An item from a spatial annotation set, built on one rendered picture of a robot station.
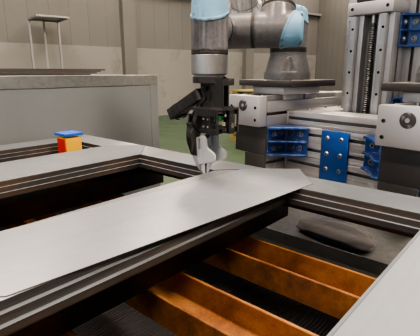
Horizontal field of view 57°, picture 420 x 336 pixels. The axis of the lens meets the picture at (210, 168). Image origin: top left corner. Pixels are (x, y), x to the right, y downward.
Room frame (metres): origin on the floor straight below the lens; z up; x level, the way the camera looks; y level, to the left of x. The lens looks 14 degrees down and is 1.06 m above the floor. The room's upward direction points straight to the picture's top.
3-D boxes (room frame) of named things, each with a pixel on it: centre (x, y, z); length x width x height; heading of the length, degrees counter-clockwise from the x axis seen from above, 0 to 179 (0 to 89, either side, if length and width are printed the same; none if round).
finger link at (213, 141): (0.84, -0.01, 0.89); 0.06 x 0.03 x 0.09; 49
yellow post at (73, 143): (1.15, 0.42, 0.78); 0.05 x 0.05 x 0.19; 49
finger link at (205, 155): (0.81, 0.01, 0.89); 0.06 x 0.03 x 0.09; 49
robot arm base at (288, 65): (1.31, -0.25, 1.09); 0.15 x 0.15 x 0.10
